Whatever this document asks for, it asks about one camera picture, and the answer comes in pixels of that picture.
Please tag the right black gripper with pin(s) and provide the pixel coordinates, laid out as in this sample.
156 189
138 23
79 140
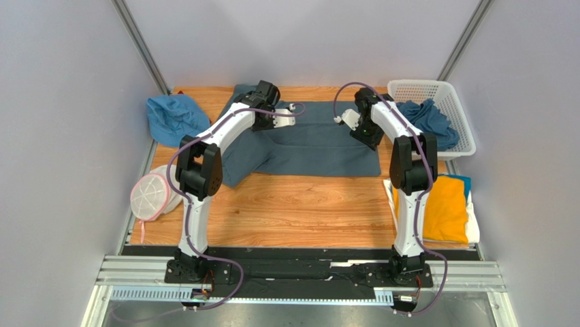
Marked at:
363 136

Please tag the white pink mesh laundry bag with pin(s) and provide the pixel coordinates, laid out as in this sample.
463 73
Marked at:
152 196

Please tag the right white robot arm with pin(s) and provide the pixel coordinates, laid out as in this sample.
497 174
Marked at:
412 171

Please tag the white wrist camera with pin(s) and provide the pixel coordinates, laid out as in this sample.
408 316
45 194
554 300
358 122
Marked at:
284 117
350 118

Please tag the grey-blue t shirt in basket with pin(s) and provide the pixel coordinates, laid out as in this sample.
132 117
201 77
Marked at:
427 117

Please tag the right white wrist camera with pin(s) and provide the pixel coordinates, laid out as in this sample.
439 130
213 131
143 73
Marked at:
350 118

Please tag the folded teal t shirt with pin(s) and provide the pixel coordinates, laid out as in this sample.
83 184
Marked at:
466 181

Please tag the left aluminium corner post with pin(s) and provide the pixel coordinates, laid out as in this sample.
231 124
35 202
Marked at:
135 34

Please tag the folded white t shirt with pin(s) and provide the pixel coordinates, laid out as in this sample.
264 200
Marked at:
473 222

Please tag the right aluminium corner post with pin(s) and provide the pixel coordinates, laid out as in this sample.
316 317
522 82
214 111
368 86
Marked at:
474 22

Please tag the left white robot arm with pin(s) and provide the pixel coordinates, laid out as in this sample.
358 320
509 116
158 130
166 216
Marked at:
199 173

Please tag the grey-blue t shirt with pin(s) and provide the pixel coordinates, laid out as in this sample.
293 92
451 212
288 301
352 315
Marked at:
427 117
314 146

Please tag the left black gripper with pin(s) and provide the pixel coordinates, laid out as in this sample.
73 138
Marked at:
270 126

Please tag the aluminium corner post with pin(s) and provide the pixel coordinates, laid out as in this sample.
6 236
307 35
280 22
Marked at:
474 22
135 34

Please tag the white plastic basket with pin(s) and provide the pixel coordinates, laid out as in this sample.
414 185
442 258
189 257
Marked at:
447 101

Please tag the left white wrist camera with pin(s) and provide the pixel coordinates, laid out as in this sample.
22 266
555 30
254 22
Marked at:
284 117

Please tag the blue bucket hat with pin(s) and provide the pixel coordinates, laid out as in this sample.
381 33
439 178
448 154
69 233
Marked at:
171 117

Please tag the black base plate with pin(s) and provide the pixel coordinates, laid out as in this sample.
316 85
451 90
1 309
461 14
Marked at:
294 273

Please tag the aluminium frame rail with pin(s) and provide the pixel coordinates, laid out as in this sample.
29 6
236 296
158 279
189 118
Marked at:
129 292

